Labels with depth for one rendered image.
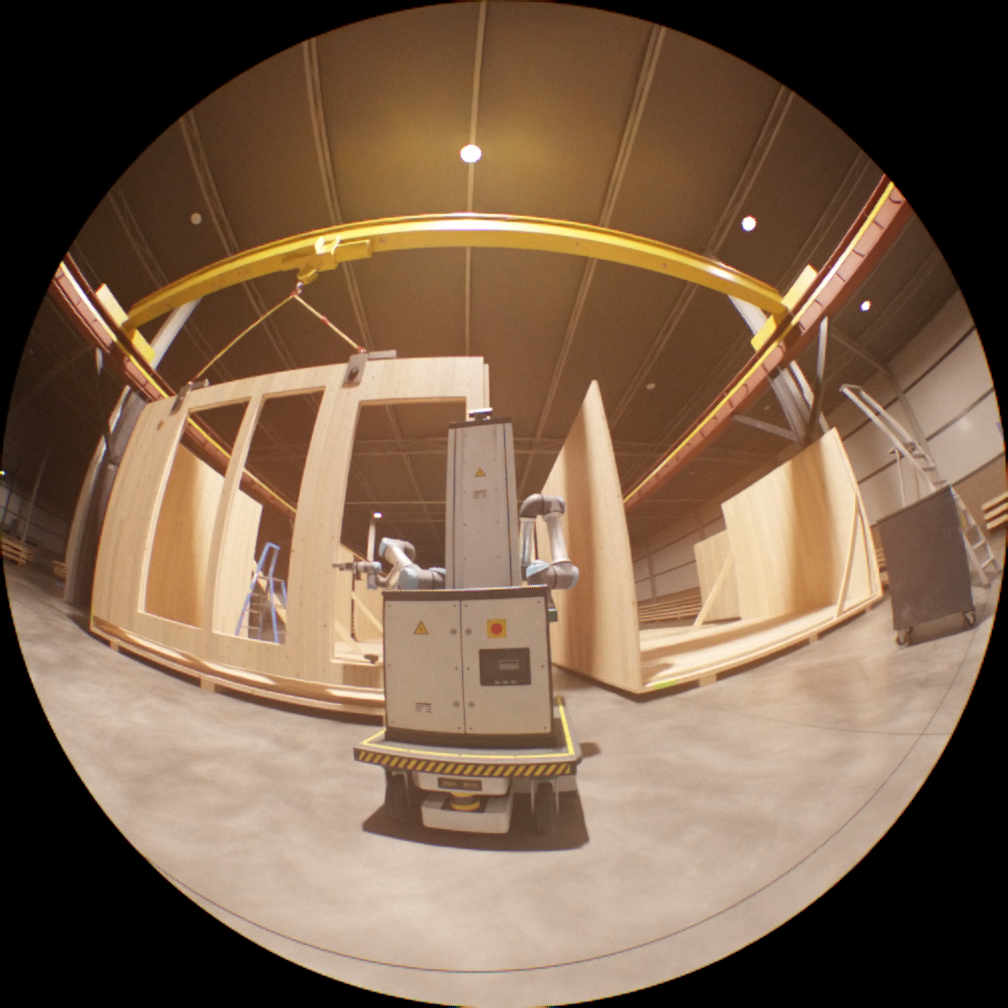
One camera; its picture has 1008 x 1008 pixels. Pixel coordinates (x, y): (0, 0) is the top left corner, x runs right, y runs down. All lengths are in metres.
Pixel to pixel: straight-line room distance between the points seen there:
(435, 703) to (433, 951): 0.76
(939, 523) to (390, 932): 3.21
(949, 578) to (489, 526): 3.07
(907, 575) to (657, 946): 2.65
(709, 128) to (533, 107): 4.71
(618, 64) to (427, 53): 4.34
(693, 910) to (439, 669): 0.99
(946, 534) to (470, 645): 2.97
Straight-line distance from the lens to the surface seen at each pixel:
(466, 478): 1.68
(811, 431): 7.83
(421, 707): 1.15
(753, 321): 10.46
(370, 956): 0.88
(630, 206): 11.38
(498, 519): 1.57
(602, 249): 6.13
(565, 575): 1.68
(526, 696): 1.08
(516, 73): 10.23
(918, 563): 2.97
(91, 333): 9.54
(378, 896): 1.02
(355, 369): 3.39
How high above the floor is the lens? 0.72
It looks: 21 degrees up
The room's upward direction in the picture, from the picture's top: 3 degrees counter-clockwise
